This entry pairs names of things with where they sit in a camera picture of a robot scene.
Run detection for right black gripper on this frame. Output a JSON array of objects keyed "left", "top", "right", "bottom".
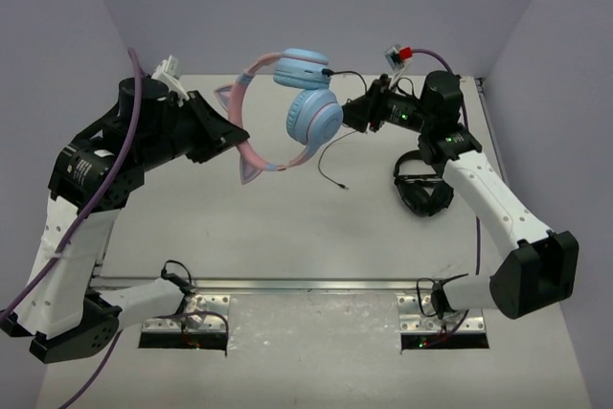
[{"left": 333, "top": 75, "right": 434, "bottom": 134}]

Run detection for pink blue cat-ear headphones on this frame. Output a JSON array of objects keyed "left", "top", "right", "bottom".
[{"left": 215, "top": 48, "right": 343, "bottom": 185}]

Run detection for thin black audio cable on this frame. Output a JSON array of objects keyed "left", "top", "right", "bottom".
[{"left": 316, "top": 68, "right": 379, "bottom": 192}]

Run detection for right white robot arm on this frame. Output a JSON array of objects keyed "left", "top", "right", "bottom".
[{"left": 342, "top": 70, "right": 579, "bottom": 319}]

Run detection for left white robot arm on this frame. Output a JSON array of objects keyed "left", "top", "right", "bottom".
[{"left": 1, "top": 76, "right": 248, "bottom": 364}]

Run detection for black headphones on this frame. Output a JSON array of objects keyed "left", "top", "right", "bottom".
[{"left": 393, "top": 150, "right": 454, "bottom": 217}]

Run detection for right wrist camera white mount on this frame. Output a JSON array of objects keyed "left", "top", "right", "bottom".
[{"left": 384, "top": 45, "right": 413, "bottom": 87}]

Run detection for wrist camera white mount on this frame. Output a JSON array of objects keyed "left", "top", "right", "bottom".
[
  {"left": 151, "top": 56, "right": 189, "bottom": 101},
  {"left": 384, "top": 45, "right": 413, "bottom": 87}
]

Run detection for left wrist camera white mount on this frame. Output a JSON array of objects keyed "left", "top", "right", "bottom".
[{"left": 151, "top": 56, "right": 189, "bottom": 101}]

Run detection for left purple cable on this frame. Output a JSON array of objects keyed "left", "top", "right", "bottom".
[{"left": 0, "top": 47, "right": 145, "bottom": 396}]

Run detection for purple cable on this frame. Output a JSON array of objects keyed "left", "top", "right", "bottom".
[
  {"left": 411, "top": 46, "right": 483, "bottom": 348},
  {"left": 0, "top": 47, "right": 145, "bottom": 396}
]

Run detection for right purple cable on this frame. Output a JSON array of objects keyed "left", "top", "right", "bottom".
[{"left": 411, "top": 46, "right": 483, "bottom": 348}]

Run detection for left base black wire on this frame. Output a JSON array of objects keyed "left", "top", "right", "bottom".
[{"left": 158, "top": 259, "right": 195, "bottom": 293}]

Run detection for base black wire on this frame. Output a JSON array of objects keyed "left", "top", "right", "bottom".
[
  {"left": 415, "top": 276, "right": 444, "bottom": 319},
  {"left": 158, "top": 259, "right": 195, "bottom": 293}
]

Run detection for aluminium table rail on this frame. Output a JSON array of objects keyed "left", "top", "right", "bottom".
[{"left": 90, "top": 276, "right": 489, "bottom": 293}]

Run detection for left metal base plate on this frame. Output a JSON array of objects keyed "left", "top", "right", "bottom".
[{"left": 141, "top": 291, "right": 232, "bottom": 334}]

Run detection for right base black wire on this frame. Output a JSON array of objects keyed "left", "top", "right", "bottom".
[{"left": 415, "top": 276, "right": 444, "bottom": 319}]

